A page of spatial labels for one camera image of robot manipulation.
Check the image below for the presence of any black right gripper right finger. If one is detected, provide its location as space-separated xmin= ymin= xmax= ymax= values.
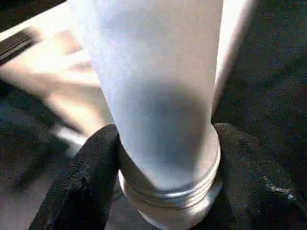
xmin=191 ymin=122 xmax=302 ymax=230

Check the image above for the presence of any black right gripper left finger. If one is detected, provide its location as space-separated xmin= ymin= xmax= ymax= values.
xmin=28 ymin=124 xmax=121 ymax=230

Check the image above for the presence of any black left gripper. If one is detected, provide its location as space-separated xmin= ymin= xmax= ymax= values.
xmin=0 ymin=25 xmax=85 ymax=146

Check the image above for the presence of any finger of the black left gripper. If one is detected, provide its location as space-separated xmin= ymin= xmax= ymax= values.
xmin=12 ymin=143 xmax=74 ymax=191

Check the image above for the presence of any white plastic table top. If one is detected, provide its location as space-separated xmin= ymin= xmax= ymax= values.
xmin=0 ymin=0 xmax=223 ymax=228

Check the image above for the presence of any white plastic table leg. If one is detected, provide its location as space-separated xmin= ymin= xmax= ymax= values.
xmin=68 ymin=0 xmax=255 ymax=200

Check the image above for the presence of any black table mat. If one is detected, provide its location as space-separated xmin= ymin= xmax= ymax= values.
xmin=0 ymin=0 xmax=307 ymax=230

